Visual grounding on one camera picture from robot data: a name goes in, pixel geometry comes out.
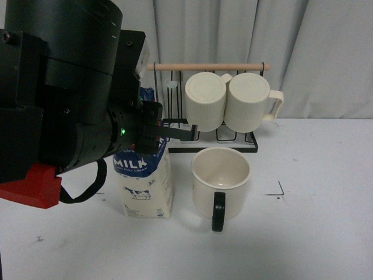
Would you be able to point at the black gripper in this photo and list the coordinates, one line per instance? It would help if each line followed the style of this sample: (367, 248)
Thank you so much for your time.
(139, 128)

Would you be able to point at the milk carton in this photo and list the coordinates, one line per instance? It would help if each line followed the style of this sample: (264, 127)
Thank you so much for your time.
(145, 182)

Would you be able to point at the cream mug with black handle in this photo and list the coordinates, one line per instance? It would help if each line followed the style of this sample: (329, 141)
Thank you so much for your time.
(220, 184)

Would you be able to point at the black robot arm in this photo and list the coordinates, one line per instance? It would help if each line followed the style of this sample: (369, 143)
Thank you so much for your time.
(70, 87)

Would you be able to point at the cream ribbed mug left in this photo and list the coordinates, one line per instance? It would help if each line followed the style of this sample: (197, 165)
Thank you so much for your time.
(205, 100)

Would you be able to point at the cream ribbed mug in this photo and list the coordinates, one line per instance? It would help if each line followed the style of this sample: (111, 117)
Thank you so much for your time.
(250, 101)
(205, 100)

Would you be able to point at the cream ribbed mug right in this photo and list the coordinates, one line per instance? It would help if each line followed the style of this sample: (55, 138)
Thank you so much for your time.
(250, 101)

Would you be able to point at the grey curtain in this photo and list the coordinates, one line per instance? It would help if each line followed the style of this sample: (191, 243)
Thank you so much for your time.
(319, 52)

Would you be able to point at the black wire mug rack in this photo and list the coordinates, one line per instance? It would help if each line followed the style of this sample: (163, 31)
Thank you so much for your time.
(174, 102)

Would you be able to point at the red camera mount block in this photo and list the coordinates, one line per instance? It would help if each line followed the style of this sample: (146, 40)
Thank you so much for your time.
(41, 188)

